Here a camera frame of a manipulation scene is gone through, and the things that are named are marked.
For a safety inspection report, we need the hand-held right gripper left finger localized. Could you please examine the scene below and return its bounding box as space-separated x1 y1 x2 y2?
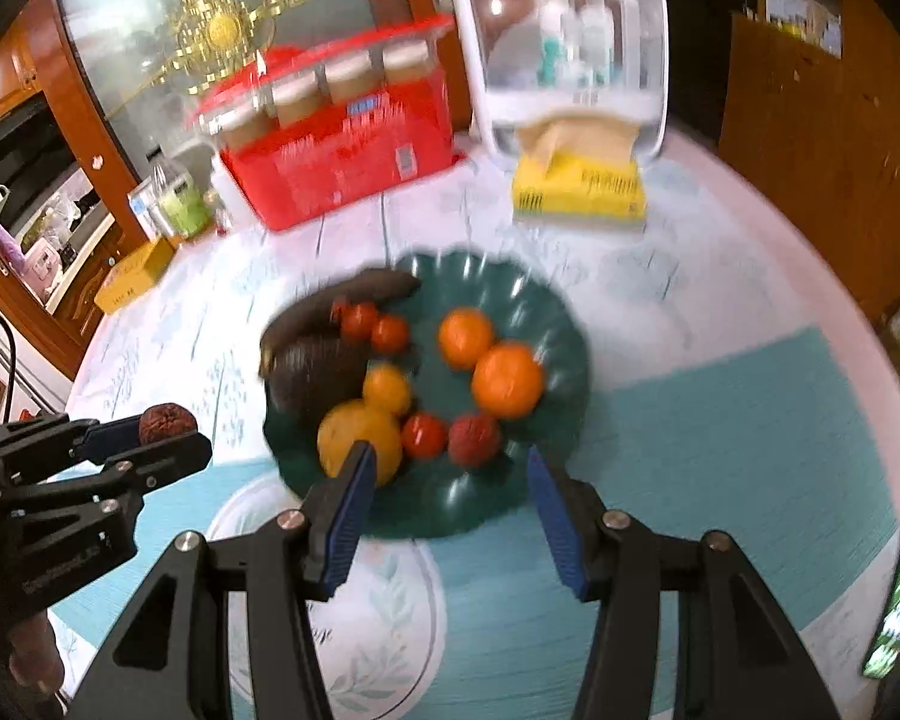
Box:
64 441 377 720

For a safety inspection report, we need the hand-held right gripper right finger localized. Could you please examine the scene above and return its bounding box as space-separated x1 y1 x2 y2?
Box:
529 446 845 720

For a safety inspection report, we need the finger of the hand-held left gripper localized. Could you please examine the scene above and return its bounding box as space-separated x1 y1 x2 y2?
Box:
0 416 143 466
0 433 212 511

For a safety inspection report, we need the brown lychee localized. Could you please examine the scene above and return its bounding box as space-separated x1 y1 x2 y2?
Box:
139 403 196 445

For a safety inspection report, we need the large yellow orange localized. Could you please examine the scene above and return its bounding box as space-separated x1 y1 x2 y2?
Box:
317 399 404 487

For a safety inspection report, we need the dark green scalloped plate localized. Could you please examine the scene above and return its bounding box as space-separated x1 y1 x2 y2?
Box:
262 247 592 539

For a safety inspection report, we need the red cherry tomato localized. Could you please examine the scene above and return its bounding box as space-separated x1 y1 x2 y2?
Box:
401 412 449 460
341 302 380 340
371 313 411 353

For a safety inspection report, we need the red lychee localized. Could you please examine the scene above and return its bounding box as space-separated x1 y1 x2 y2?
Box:
448 412 502 466

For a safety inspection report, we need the small yellow tangerine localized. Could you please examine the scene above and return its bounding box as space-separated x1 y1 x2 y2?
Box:
362 364 413 417

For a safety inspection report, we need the dark avocado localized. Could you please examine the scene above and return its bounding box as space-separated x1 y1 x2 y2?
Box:
266 337 368 417

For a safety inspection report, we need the overripe dark banana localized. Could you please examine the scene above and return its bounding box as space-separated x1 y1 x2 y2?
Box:
259 270 423 380

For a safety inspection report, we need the medium orange tangerine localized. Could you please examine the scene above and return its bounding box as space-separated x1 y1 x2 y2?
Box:
439 307 494 370

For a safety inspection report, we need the person's left hand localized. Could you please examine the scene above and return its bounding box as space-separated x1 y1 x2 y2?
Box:
11 611 66 697

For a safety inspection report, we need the small yellow cardboard box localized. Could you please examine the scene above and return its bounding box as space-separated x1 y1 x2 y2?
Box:
94 238 175 314

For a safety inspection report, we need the tree print tablecloth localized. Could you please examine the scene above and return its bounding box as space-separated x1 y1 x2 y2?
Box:
45 131 900 720

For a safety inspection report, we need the blue and white carton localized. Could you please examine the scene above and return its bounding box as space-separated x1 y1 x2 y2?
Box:
127 184 166 237

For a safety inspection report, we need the green labelled jar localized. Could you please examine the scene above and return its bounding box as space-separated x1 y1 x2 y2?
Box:
154 169 211 237

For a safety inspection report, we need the wooden kitchen cabinet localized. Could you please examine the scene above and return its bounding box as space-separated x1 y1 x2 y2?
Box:
0 0 151 383

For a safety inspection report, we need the white-lidded glass jar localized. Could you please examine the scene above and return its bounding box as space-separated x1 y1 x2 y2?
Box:
324 52 380 102
270 79 323 125
382 41 430 83
217 109 275 151

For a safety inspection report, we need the red carton with clear lid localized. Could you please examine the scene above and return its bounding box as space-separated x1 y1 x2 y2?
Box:
187 13 457 232

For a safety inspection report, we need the yellow tissue pack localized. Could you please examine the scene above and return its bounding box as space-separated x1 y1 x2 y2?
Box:
511 120 647 230

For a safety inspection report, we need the smartphone with lit screen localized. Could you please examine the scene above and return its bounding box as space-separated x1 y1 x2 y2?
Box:
862 510 900 680

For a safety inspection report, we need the glass door with gold ornament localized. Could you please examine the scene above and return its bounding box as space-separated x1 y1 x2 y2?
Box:
52 0 421 188

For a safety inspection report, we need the white cosmetics organizer case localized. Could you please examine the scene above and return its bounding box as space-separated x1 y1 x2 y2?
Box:
454 0 670 166

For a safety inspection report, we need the brown wooden board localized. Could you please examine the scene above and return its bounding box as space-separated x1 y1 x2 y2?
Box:
716 0 900 316

